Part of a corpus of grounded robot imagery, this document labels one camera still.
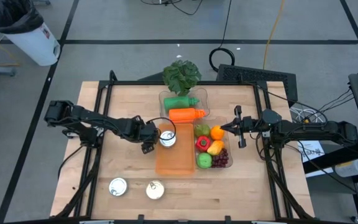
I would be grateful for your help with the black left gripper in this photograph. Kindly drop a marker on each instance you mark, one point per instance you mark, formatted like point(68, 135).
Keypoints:
point(146, 132)

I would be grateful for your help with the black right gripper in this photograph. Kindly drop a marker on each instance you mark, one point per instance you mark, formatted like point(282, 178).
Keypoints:
point(252, 125)

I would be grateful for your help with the silver-lidded food can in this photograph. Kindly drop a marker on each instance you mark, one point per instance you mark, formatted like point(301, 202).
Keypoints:
point(118, 186)
point(168, 140)

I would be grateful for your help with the orange squeeze bottle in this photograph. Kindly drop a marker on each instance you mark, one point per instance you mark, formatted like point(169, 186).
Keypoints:
point(182, 115)

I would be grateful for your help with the red bell pepper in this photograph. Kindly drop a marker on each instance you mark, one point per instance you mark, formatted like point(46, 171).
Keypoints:
point(203, 144)

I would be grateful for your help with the red grape bunch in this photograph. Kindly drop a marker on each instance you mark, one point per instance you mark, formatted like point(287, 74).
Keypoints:
point(221, 160)

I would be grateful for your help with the green apple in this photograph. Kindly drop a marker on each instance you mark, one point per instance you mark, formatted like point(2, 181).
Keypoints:
point(204, 160)

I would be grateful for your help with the gold-rimmed labelled food can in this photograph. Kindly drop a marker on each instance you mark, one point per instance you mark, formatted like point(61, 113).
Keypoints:
point(155, 190)

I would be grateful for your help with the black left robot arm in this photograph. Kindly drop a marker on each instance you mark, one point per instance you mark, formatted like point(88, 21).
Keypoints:
point(85, 115)

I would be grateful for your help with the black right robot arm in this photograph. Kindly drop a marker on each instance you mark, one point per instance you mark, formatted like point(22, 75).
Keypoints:
point(306, 129)

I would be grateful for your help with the clear plastic bin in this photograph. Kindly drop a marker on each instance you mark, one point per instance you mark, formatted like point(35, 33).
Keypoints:
point(227, 143)

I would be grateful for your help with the round orange citrus fruit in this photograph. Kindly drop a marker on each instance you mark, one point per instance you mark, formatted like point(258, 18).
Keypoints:
point(217, 133)

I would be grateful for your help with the orange translucent plastic bin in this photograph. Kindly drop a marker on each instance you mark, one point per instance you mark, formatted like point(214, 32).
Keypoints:
point(179, 155)

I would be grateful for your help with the yellow mango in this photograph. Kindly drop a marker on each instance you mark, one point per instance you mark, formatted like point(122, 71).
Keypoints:
point(215, 147)

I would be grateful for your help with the green bell pepper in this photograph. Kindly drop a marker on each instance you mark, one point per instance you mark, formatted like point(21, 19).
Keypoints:
point(202, 130)

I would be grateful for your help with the green squeeze bottle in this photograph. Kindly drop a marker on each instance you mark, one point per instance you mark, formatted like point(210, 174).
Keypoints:
point(177, 103)

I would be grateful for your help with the clear shallow plastic tray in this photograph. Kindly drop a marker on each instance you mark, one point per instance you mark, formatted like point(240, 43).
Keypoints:
point(204, 96)

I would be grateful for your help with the black perforated panel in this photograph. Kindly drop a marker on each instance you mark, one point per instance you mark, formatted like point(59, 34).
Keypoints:
point(253, 74)

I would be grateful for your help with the green leafy plant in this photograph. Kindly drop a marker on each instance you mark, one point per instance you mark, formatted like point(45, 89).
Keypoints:
point(182, 76)

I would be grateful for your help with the black table clamp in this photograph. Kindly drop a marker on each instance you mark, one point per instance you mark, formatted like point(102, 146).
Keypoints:
point(227, 218)
point(140, 217)

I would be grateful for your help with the white printed paper sheet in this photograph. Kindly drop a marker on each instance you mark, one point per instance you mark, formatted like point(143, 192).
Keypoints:
point(314, 146)

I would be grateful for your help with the grey box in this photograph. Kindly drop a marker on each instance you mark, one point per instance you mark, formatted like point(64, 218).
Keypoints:
point(348, 168)

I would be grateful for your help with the white bin with black bag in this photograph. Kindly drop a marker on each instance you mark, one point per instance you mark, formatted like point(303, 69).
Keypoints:
point(33, 43)

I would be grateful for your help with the black aluminium table frame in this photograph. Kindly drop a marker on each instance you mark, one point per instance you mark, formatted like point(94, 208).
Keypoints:
point(135, 83)

